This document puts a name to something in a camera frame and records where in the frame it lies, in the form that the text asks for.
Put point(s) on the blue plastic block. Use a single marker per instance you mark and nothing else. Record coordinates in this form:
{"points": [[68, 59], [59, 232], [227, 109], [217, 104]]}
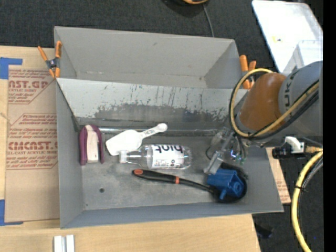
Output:
{"points": [[225, 181]]}

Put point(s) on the clear plastic bottle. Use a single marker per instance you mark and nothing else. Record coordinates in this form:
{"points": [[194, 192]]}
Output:
{"points": [[165, 157]]}

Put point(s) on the white plastic scoop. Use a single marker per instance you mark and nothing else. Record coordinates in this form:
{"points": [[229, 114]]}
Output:
{"points": [[126, 140]]}

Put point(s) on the grey metal bin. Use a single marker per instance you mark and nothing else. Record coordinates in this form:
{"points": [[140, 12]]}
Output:
{"points": [[147, 59]]}

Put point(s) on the purple and white brush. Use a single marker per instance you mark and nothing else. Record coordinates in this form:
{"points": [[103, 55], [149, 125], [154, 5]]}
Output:
{"points": [[92, 146]]}

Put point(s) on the brown cardboard board red print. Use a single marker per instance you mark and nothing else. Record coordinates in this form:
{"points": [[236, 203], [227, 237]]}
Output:
{"points": [[29, 188]]}

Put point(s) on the black cylinder on white bracket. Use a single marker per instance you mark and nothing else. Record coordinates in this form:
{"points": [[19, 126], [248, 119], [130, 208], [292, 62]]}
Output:
{"points": [[284, 151]]}

